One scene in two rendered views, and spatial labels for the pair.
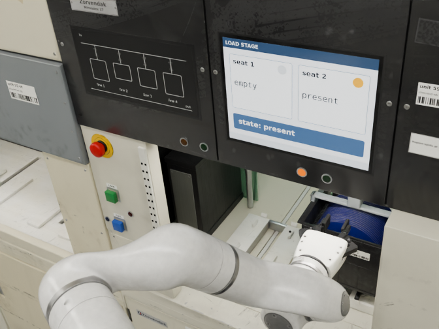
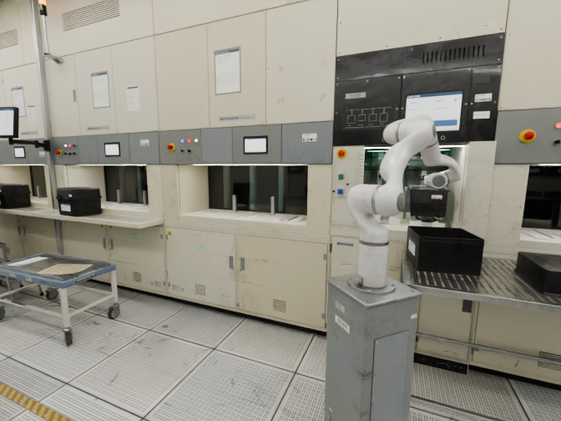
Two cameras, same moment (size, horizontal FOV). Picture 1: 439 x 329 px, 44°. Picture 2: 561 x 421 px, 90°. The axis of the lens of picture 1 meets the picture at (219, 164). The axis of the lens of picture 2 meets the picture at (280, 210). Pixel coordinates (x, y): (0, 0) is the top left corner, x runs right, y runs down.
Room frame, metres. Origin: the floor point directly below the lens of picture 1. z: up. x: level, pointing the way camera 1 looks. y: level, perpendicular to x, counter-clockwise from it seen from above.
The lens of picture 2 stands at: (-0.65, 1.03, 1.24)
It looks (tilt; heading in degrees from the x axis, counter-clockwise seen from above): 8 degrees down; 349
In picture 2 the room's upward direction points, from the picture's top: straight up
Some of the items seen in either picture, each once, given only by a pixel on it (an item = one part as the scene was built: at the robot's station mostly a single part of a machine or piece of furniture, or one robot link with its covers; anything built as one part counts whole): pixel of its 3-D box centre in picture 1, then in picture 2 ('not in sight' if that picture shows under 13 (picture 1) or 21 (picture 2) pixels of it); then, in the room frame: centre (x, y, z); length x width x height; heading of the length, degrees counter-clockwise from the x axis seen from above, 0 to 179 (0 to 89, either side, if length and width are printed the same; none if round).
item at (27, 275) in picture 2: not in sight; (58, 291); (1.86, 2.42, 0.24); 0.97 x 0.52 x 0.48; 59
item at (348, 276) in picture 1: (353, 228); (427, 197); (1.07, -0.34, 1.06); 0.24 x 0.20 x 0.32; 57
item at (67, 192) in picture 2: not in sight; (79, 200); (2.36, 2.43, 0.93); 0.30 x 0.28 x 0.26; 54
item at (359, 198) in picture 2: not in sight; (367, 213); (0.42, 0.45, 1.07); 0.19 x 0.12 x 0.24; 31
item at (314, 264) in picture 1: (306, 273); not in sight; (0.80, -0.16, 1.19); 0.09 x 0.03 x 0.08; 57
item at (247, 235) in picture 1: (264, 243); (384, 218); (1.22, -0.11, 0.89); 0.22 x 0.21 x 0.04; 147
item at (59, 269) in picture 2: not in sight; (65, 268); (1.74, 2.28, 0.47); 0.31 x 0.23 x 0.02; 78
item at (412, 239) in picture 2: not in sight; (440, 248); (0.58, -0.05, 0.85); 0.28 x 0.28 x 0.17; 67
